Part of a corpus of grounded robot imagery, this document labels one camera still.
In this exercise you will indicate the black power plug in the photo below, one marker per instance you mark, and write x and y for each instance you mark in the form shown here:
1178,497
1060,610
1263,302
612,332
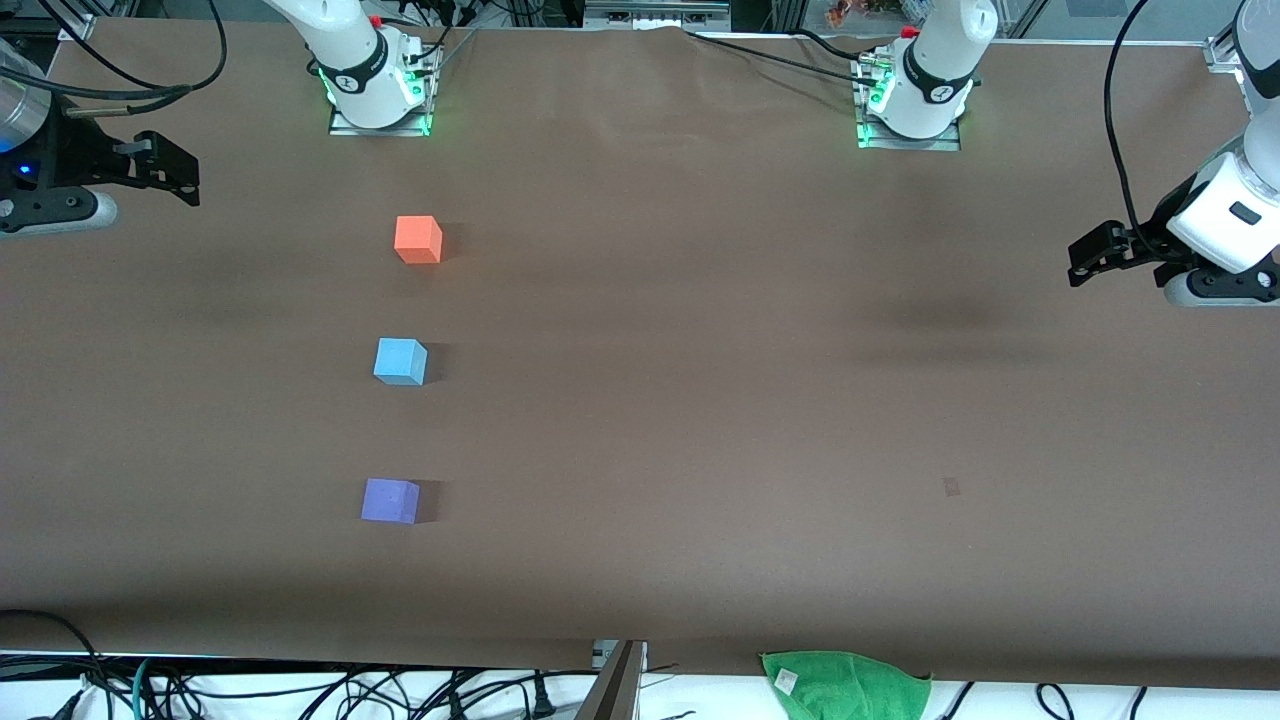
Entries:
543,695

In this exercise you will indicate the orange cube block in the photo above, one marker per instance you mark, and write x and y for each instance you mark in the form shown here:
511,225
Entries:
416,240

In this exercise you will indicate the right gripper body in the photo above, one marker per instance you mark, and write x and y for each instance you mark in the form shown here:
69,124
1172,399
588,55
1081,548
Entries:
82,158

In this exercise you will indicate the aluminium frame profile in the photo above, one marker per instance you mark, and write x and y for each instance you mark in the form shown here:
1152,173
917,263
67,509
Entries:
655,12

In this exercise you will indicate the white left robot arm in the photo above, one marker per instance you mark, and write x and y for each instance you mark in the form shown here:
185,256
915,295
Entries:
935,70

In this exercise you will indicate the grey metal post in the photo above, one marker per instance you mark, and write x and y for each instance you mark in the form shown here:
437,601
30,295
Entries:
612,690

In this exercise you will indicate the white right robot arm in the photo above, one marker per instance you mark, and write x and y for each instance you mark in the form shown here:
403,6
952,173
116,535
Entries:
350,60

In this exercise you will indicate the purple cube block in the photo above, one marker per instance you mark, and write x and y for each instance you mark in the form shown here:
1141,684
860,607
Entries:
388,500

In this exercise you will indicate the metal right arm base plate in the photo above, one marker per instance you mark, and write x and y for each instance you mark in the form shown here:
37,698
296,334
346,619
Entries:
345,128

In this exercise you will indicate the green cloth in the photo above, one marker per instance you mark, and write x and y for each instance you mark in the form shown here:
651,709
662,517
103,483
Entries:
850,685

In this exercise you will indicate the blue cube block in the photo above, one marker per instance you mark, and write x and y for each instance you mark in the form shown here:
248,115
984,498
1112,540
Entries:
398,360

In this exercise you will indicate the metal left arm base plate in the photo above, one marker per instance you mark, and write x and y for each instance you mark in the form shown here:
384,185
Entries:
940,143

